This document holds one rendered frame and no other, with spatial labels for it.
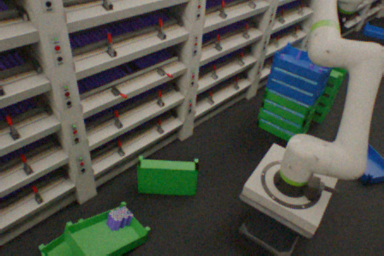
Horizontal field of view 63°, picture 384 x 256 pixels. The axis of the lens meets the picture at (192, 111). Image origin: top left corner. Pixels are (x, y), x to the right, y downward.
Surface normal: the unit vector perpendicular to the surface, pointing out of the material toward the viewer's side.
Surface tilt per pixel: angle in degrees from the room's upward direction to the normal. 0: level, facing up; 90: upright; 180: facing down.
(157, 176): 90
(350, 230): 0
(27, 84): 17
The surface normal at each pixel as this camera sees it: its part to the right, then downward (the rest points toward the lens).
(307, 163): -0.24, 0.59
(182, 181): 0.00, 0.62
